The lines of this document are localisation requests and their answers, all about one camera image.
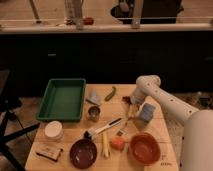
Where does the metal fork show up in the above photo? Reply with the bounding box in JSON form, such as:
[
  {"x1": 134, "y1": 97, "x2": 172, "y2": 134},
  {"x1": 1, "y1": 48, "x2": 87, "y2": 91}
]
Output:
[{"x1": 116, "y1": 116, "x2": 134, "y2": 136}]

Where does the green chili pepper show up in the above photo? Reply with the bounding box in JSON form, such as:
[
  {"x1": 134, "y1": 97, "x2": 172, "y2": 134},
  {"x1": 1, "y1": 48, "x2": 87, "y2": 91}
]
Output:
[{"x1": 104, "y1": 86, "x2": 116, "y2": 101}]

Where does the purple bowl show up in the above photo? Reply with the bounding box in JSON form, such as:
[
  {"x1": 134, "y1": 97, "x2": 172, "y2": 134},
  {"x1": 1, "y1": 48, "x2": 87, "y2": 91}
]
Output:
[{"x1": 69, "y1": 139, "x2": 97, "y2": 169}]

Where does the grey triangular wedge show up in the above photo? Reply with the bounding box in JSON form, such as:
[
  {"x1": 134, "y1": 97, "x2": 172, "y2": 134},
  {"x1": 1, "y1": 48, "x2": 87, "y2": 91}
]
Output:
[{"x1": 86, "y1": 91, "x2": 100, "y2": 106}]

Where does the black white brush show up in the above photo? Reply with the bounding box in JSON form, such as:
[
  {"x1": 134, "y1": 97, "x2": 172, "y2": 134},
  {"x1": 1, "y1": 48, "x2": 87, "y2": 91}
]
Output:
[{"x1": 83, "y1": 118, "x2": 121, "y2": 139}]

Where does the white round container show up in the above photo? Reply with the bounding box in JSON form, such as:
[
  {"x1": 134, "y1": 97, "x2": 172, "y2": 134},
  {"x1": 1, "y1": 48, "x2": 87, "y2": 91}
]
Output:
[{"x1": 44, "y1": 121, "x2": 63, "y2": 140}]

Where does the wooden block eraser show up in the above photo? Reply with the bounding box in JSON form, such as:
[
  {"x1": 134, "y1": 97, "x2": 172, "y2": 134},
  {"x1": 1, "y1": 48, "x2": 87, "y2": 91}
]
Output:
[{"x1": 35, "y1": 144, "x2": 63, "y2": 162}]

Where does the dark red grape bunch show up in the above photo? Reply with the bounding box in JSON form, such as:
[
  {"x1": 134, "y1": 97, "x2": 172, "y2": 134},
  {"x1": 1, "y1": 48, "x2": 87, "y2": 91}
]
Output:
[{"x1": 122, "y1": 96, "x2": 131, "y2": 104}]

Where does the orange bowl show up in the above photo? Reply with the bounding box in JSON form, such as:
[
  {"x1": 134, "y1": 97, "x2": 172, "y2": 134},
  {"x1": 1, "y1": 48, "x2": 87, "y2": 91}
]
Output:
[{"x1": 129, "y1": 132, "x2": 161, "y2": 166}]

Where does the small metal cup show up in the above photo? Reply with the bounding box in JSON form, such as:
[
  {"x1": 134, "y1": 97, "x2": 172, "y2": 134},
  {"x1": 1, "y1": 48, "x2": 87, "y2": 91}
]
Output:
[{"x1": 88, "y1": 106, "x2": 100, "y2": 122}]

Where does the green plastic tray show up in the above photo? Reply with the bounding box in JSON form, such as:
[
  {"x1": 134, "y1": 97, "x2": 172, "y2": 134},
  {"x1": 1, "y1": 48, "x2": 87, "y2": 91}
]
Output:
[{"x1": 36, "y1": 78, "x2": 86, "y2": 122}]

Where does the red object on counter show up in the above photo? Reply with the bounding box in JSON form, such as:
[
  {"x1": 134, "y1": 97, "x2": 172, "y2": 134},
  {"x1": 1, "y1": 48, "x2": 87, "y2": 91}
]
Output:
[{"x1": 83, "y1": 17, "x2": 94, "y2": 25}]

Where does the black chair frame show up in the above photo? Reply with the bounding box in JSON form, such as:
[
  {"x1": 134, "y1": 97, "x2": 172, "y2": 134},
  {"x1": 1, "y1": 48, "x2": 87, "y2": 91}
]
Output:
[{"x1": 0, "y1": 70, "x2": 39, "y2": 171}]

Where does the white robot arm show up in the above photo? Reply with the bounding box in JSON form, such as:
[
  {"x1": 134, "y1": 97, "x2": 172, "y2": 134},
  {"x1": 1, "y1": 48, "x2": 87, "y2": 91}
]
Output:
[{"x1": 130, "y1": 75, "x2": 213, "y2": 171}]

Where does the blue sponge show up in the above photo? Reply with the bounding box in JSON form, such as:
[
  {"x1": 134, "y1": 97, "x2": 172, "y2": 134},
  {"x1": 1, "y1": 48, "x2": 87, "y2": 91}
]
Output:
[{"x1": 139, "y1": 103, "x2": 155, "y2": 122}]

